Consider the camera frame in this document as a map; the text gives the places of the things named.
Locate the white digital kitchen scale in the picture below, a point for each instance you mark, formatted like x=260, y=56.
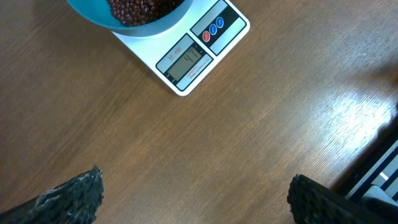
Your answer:
x=186, y=53

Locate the teal blue bowl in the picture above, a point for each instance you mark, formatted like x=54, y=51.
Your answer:
x=99, y=13

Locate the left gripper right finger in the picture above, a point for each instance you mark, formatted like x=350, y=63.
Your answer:
x=311, y=202

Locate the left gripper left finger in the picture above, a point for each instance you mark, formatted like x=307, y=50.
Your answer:
x=74, y=202

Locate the red beans in bowl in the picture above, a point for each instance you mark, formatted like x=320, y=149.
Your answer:
x=131, y=13

